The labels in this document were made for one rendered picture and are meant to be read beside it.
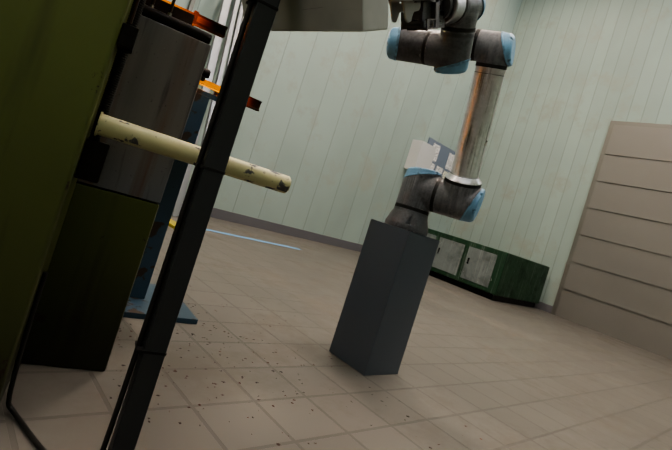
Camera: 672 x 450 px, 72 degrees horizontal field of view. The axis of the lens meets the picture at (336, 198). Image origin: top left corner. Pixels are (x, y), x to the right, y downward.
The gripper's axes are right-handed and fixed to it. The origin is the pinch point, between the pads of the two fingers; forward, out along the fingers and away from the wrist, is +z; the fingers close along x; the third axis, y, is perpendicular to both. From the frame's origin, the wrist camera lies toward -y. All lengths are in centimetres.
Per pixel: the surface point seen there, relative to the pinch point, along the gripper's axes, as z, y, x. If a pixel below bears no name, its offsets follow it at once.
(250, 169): 24.6, 36.5, 22.5
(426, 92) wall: -603, 139, 351
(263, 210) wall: -262, 248, 388
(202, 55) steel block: 16, 13, 50
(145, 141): 44, 27, 32
